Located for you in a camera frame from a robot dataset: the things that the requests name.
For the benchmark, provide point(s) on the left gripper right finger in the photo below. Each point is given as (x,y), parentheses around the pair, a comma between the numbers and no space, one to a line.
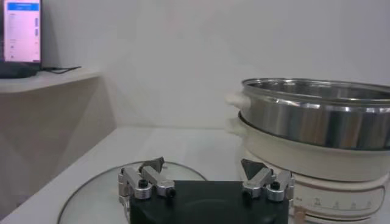
(262,179)

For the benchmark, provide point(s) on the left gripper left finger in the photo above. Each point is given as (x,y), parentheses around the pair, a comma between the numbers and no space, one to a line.
(152,178)

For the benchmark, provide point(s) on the round glass pot lid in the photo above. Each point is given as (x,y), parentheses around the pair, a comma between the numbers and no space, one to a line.
(100,194)

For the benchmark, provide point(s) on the stainless steel steamer basket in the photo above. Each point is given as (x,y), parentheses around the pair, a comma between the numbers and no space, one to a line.
(304,124)

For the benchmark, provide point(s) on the white electric cooker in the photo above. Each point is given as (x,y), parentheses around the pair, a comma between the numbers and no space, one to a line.
(304,164)

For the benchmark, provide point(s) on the white side table with mouse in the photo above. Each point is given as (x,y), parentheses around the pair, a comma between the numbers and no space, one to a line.
(45,121)

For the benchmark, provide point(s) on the black computer mouse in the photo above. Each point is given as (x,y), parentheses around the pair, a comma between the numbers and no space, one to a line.
(16,71)

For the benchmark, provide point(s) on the laptop with white screen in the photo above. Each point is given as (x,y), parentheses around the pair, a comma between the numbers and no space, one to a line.
(22,33)

